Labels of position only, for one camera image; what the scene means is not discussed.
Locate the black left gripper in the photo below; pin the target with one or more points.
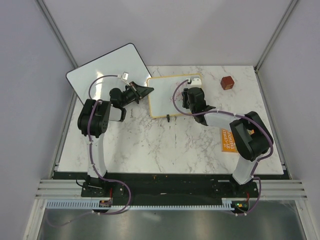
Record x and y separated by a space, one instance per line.
137 89

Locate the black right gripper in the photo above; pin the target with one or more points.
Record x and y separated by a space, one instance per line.
185 96

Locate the yellow framed small whiteboard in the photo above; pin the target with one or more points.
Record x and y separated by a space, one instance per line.
167 99

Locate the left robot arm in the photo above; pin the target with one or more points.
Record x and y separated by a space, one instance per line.
93 122

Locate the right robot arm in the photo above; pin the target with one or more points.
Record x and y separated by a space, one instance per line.
251 137

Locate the large black framed whiteboard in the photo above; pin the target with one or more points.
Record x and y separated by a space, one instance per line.
97 77

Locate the red wooden cube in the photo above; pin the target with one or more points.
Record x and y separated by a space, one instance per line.
227 83

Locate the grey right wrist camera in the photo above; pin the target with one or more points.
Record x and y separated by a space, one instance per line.
194 82

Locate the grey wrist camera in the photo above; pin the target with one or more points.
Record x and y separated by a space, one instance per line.
125 76
194 82

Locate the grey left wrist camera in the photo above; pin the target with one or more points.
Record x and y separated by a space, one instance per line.
125 76

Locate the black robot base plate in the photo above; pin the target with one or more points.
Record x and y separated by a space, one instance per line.
165 189

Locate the aluminium rail frame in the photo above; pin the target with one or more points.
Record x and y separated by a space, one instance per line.
65 185

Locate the light blue cable duct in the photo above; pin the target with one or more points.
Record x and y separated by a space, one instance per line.
95 204

